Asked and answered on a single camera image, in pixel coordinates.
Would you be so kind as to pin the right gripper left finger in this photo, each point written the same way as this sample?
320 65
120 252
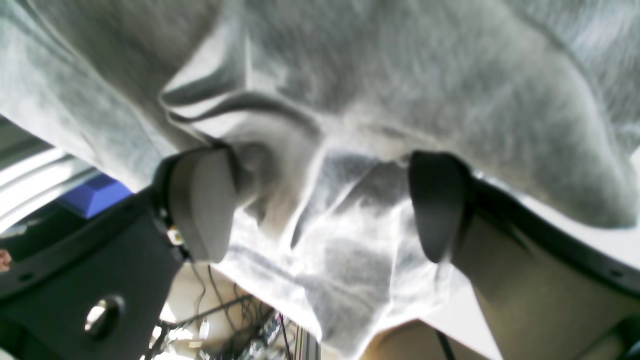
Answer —
98 293

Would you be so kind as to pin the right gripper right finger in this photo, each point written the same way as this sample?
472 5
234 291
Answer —
544 294

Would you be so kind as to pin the grey T-shirt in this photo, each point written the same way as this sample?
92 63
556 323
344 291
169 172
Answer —
322 101

